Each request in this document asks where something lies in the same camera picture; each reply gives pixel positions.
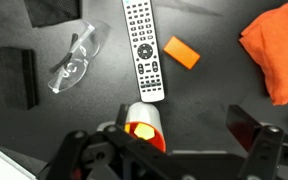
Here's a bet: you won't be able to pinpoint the orange cloth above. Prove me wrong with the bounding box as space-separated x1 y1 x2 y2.
239 0 288 106

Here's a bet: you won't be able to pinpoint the white remote control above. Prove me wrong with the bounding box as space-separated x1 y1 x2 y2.
121 0 166 103

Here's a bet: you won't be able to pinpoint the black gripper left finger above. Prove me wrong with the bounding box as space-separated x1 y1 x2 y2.
45 103 172 180

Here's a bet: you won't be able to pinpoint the yellow piece inside cup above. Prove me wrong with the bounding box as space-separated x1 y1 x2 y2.
133 122 156 141

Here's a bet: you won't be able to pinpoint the clear safety glasses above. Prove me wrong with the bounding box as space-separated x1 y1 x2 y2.
47 20 112 94

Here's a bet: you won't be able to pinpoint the white flat sheet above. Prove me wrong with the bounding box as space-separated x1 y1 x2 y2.
0 139 38 180

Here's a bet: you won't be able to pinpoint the black rectangular box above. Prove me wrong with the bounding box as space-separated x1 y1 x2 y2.
0 46 40 111

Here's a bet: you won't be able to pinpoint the white cup red inside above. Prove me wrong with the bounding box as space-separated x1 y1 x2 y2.
123 101 167 154

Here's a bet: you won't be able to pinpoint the orange rectangular block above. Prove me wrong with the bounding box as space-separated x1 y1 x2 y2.
163 35 201 70

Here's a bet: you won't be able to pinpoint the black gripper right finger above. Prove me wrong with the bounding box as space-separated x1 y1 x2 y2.
226 104 288 180

